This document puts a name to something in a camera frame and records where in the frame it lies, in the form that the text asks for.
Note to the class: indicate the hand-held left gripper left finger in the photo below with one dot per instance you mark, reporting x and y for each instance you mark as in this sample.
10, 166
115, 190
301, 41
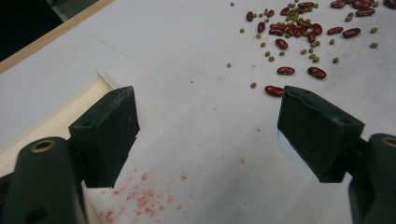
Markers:
106, 137

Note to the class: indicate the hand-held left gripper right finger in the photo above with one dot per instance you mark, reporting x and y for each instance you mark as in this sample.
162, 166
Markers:
317, 137

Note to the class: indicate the scattered red kidney beans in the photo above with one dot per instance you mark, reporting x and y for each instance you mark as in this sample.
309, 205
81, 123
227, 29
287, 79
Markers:
317, 72

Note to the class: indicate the scattered green mung beans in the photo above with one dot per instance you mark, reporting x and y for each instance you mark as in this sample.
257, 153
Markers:
335, 60

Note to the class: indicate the wooden table edge strip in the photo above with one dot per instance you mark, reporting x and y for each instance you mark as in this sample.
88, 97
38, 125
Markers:
46, 38

